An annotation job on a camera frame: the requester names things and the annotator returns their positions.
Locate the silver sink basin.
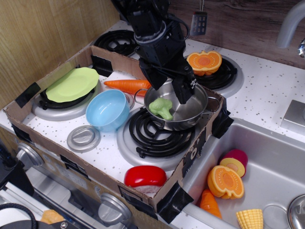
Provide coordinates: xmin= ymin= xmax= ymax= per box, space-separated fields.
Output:
xmin=183 ymin=119 xmax=305 ymax=229

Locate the grey faucet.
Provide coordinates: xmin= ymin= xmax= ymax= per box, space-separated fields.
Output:
xmin=276 ymin=0 xmax=305 ymax=49

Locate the back right black burner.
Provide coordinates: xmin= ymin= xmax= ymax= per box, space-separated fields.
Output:
xmin=195 ymin=56 xmax=244 ymax=98

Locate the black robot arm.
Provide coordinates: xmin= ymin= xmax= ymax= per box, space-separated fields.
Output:
xmin=112 ymin=0 xmax=196 ymax=104

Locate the front right black burner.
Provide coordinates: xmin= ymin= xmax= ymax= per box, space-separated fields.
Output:
xmin=117 ymin=106 xmax=197 ymax=171

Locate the grey faucet base block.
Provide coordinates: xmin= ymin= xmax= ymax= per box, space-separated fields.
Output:
xmin=281 ymin=100 xmax=305 ymax=135

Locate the silver oven knob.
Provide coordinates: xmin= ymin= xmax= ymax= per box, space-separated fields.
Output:
xmin=98 ymin=193 xmax=132 ymax=227
xmin=17 ymin=143 xmax=44 ymax=170

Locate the black burner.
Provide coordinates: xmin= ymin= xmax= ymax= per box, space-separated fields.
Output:
xmin=32 ymin=83 xmax=102 ymax=121
xmin=93 ymin=30 xmax=137 ymax=56
xmin=195 ymin=56 xmax=244 ymax=98
xmin=117 ymin=106 xmax=197 ymax=171

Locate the light green toy broccoli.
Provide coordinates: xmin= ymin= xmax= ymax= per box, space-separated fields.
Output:
xmin=149 ymin=98 xmax=173 ymax=120

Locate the back left black burner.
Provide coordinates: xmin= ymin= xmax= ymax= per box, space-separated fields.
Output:
xmin=93 ymin=30 xmax=137 ymax=56

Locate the red toy cheese wedge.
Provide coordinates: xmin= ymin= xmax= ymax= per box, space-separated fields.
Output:
xmin=124 ymin=166 xmax=167 ymax=193

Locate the silver oven knob right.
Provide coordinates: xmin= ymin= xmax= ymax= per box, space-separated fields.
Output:
xmin=98 ymin=193 xmax=132 ymax=227

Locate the silver oven knob left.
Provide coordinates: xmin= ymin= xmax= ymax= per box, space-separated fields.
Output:
xmin=17 ymin=143 xmax=44 ymax=170

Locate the light blue plastic bowl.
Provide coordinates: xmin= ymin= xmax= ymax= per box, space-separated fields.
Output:
xmin=86 ymin=89 xmax=130 ymax=132

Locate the orange pumpkin half on burner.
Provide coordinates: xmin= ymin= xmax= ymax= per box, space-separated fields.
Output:
xmin=186 ymin=51 xmax=223 ymax=76

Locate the black cable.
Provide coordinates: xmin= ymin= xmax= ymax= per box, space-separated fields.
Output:
xmin=0 ymin=202 xmax=38 ymax=229

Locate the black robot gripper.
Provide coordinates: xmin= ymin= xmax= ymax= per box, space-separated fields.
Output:
xmin=133 ymin=20 xmax=197 ymax=104

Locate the orange toy bottom left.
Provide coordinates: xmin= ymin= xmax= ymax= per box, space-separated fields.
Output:
xmin=41 ymin=209 xmax=65 ymax=224

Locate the yellow toy corn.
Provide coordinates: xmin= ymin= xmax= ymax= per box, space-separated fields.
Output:
xmin=236 ymin=209 xmax=264 ymax=229

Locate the silver pot lid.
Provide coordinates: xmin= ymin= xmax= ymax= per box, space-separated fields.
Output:
xmin=287 ymin=194 xmax=305 ymax=229

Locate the brown cardboard fence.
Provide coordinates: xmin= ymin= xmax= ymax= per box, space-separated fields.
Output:
xmin=4 ymin=46 xmax=228 ymax=223

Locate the silver stove knob front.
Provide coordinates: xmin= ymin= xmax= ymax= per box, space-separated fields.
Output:
xmin=67 ymin=125 xmax=101 ymax=153

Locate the stainless steel pot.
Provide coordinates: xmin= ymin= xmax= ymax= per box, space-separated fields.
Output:
xmin=135 ymin=80 xmax=221 ymax=131

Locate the front left black burner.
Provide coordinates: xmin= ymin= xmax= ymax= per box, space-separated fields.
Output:
xmin=32 ymin=83 xmax=102 ymax=121

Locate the orange toy carrot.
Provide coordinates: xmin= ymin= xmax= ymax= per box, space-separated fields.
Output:
xmin=104 ymin=80 xmax=151 ymax=96

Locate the hanging silver spatula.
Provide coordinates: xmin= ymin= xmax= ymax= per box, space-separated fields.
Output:
xmin=190 ymin=0 xmax=208 ymax=36

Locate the orange pumpkin half in sink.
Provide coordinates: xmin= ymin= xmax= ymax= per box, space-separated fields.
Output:
xmin=207 ymin=166 xmax=244 ymax=199

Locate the red peach half toy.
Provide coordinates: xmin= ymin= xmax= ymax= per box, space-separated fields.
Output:
xmin=219 ymin=149 xmax=248 ymax=177

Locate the light green plastic plate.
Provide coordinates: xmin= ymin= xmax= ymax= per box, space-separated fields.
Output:
xmin=46 ymin=67 xmax=99 ymax=103

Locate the orange carrot in sink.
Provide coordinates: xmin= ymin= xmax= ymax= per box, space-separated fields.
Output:
xmin=199 ymin=189 xmax=222 ymax=219

